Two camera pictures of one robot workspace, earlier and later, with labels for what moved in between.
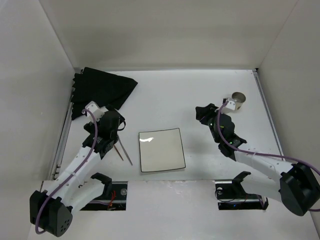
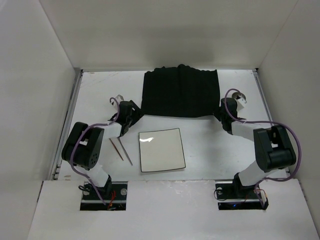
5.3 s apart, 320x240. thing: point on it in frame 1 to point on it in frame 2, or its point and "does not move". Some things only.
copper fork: x=118 y=153 does not move
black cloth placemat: x=103 y=89 to x=181 y=91
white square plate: x=161 y=150 does not move
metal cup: x=238 y=98 does not move
